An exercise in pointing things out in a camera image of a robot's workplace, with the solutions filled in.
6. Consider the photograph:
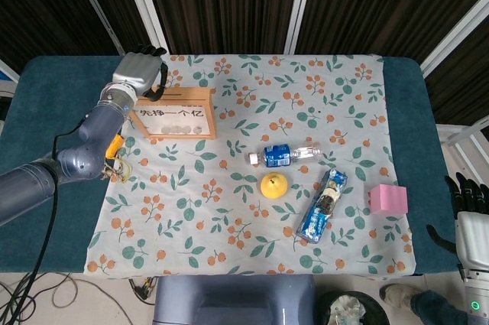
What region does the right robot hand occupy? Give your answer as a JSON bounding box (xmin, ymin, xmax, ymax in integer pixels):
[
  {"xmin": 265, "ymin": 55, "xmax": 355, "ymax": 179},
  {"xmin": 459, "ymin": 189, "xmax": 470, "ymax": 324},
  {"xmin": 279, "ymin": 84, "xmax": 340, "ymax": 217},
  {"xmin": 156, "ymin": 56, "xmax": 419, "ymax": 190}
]
[{"xmin": 426, "ymin": 171, "xmax": 489, "ymax": 269}]

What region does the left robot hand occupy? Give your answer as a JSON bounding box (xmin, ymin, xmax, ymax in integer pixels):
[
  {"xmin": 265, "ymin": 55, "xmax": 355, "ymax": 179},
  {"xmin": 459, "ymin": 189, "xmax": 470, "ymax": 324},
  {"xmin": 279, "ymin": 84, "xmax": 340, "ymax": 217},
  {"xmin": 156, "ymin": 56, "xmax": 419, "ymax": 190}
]
[{"xmin": 112, "ymin": 44, "xmax": 169, "ymax": 102}]

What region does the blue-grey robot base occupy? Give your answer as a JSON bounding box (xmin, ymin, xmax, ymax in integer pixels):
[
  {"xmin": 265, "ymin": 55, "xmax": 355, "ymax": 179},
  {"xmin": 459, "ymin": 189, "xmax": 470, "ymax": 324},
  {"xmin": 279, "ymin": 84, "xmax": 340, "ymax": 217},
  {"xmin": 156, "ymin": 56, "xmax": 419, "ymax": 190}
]
[{"xmin": 152, "ymin": 275, "xmax": 316, "ymax": 325}]

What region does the wooden coin box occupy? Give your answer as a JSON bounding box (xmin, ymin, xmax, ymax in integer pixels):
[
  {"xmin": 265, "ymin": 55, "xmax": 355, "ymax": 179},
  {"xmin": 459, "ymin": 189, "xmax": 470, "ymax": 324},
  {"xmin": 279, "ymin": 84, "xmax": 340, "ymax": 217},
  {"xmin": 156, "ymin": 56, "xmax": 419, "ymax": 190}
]
[{"xmin": 128, "ymin": 86, "xmax": 218, "ymax": 140}]

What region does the yellow tape measure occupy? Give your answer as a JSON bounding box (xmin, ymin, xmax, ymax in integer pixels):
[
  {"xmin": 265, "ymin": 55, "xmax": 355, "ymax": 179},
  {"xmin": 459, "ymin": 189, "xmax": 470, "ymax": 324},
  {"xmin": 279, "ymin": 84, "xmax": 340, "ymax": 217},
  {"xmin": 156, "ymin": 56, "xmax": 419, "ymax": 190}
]
[{"xmin": 105, "ymin": 134, "xmax": 125, "ymax": 160}]

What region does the teal table cover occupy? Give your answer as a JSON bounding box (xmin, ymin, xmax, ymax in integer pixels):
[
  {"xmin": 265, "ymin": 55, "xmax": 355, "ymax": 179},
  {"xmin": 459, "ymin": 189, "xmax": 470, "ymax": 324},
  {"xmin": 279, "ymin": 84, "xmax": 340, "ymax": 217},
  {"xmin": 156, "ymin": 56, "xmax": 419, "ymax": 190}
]
[{"xmin": 0, "ymin": 55, "xmax": 459, "ymax": 275}]

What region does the blue jeans leg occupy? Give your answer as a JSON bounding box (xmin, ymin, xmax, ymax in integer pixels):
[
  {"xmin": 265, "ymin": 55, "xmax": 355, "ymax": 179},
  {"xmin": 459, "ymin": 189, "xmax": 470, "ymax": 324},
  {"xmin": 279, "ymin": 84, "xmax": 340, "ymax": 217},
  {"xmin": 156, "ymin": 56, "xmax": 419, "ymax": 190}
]
[{"xmin": 408, "ymin": 289, "xmax": 469, "ymax": 325}]

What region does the pink sponge block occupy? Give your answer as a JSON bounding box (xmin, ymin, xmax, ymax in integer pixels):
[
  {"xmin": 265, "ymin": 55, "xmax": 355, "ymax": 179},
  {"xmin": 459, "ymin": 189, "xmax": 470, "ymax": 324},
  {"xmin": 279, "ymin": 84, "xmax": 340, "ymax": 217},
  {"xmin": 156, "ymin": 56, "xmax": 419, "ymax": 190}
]
[{"xmin": 368, "ymin": 184, "xmax": 409, "ymax": 215}]

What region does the white sneaker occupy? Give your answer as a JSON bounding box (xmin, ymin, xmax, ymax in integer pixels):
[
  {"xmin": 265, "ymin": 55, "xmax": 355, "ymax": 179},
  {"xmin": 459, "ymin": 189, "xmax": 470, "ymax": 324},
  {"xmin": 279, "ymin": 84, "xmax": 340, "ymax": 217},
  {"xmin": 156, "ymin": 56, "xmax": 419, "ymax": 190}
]
[{"xmin": 379, "ymin": 283, "xmax": 418, "ymax": 307}]

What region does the white metal rack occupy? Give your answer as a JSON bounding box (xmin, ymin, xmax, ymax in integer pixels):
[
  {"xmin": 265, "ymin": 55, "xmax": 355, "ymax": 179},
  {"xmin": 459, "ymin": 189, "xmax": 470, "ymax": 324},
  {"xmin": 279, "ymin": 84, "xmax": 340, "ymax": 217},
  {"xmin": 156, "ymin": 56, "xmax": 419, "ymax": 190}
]
[{"xmin": 435, "ymin": 117, "xmax": 489, "ymax": 190}]

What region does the blue cookie box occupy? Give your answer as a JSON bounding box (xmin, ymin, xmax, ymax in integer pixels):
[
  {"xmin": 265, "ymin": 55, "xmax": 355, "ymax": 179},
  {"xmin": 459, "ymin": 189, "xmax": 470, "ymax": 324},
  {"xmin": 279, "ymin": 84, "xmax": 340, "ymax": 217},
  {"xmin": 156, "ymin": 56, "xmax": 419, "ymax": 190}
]
[{"xmin": 296, "ymin": 168, "xmax": 348, "ymax": 245}]

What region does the black trash bin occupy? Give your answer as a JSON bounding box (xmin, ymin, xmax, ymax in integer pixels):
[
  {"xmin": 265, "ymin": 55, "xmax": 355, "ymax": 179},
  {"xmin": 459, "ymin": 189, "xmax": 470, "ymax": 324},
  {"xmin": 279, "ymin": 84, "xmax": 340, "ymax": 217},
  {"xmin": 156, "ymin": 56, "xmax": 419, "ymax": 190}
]
[{"xmin": 316, "ymin": 291, "xmax": 389, "ymax": 325}]

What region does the clear bottle blue label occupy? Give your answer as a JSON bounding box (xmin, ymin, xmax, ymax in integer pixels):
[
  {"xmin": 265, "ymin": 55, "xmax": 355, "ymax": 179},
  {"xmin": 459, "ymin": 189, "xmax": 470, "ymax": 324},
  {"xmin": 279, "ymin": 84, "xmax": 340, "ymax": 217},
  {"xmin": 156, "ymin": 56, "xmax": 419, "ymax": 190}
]
[{"xmin": 248, "ymin": 141, "xmax": 322, "ymax": 169}]

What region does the yellow pear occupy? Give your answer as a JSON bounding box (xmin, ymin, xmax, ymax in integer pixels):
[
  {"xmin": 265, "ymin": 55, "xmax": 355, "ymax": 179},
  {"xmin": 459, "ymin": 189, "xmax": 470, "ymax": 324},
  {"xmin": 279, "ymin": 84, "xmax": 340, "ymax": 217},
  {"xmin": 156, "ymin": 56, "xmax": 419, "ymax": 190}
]
[{"xmin": 260, "ymin": 172, "xmax": 290, "ymax": 200}]

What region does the floral tablecloth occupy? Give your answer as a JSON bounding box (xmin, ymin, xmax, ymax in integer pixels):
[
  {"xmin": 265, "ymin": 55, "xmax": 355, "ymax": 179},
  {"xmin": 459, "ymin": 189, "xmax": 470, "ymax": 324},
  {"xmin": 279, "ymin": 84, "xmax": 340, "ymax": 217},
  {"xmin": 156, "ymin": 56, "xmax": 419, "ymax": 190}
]
[{"xmin": 83, "ymin": 54, "xmax": 417, "ymax": 276}]

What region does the white partition post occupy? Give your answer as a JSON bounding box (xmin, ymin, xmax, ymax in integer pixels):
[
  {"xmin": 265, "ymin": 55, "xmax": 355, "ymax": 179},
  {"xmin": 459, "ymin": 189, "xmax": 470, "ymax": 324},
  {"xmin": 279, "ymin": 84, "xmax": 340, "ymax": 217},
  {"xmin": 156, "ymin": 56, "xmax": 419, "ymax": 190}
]
[
  {"xmin": 283, "ymin": 0, "xmax": 332, "ymax": 55},
  {"xmin": 117, "ymin": 0, "xmax": 170, "ymax": 54},
  {"xmin": 419, "ymin": 0, "xmax": 489, "ymax": 76},
  {"xmin": 64, "ymin": 0, "xmax": 127, "ymax": 56}
]

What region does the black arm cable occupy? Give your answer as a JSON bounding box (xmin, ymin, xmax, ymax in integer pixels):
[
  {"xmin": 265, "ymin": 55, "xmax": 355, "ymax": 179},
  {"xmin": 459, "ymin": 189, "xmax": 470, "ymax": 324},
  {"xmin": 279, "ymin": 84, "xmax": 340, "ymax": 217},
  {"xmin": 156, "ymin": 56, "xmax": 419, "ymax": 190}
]
[{"xmin": 7, "ymin": 112, "xmax": 92, "ymax": 325}]

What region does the grey floor cable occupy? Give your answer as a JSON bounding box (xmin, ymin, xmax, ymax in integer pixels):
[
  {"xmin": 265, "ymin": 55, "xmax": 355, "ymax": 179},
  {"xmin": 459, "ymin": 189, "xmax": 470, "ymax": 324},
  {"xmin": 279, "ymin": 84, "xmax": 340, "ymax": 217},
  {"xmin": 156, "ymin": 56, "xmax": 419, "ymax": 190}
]
[{"xmin": 37, "ymin": 271, "xmax": 133, "ymax": 325}]

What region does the black floor cable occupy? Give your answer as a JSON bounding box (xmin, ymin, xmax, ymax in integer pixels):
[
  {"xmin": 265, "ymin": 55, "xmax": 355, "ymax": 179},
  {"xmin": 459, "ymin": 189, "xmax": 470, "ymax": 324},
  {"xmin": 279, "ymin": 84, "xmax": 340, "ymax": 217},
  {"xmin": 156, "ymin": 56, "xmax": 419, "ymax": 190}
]
[{"xmin": 0, "ymin": 282, "xmax": 37, "ymax": 325}]

